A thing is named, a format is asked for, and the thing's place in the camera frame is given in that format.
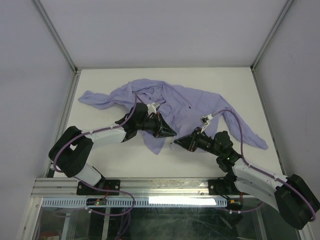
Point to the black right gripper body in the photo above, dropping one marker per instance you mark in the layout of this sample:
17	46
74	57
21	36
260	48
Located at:
204	143

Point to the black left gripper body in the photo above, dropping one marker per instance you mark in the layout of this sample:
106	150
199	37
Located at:
151	124

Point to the lilac zip-up jacket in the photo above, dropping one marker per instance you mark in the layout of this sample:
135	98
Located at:
181	107

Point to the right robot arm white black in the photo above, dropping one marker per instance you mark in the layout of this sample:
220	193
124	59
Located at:
289	195

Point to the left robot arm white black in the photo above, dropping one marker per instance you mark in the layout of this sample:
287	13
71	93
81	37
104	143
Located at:
70	153

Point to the black orange power connector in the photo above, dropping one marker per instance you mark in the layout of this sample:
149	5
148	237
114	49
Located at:
234	204

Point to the small black circuit board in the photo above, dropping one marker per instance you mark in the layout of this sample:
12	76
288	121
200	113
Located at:
96	202

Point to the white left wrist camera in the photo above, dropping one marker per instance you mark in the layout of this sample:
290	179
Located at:
152	108

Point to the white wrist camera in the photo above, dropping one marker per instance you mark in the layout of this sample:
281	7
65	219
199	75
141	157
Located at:
206	120
152	108

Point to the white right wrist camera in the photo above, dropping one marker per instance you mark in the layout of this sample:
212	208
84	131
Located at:
206	120

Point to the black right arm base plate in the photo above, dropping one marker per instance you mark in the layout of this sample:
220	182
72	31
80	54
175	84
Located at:
222	186

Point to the right aluminium side rail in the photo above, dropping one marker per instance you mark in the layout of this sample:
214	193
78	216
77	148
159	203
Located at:
265	110

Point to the aluminium side rail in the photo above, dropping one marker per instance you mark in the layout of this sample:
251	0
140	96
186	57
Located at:
65	112
265	110

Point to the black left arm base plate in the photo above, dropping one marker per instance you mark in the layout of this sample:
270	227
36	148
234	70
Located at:
109	187

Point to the left aluminium side rail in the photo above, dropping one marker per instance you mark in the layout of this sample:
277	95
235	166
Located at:
65	112

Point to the aluminium front frame rail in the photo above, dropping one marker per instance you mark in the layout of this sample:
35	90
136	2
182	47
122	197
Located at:
138	187

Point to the grey slotted cable duct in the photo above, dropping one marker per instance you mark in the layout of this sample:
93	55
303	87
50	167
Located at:
140	202

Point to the right aluminium corner post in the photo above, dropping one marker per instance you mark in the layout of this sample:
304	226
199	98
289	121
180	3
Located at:
272	33

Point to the aluminium corner post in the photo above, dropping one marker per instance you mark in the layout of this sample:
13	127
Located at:
54	34
272	33

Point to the left aluminium corner post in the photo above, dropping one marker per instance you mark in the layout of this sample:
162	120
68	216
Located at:
54	34

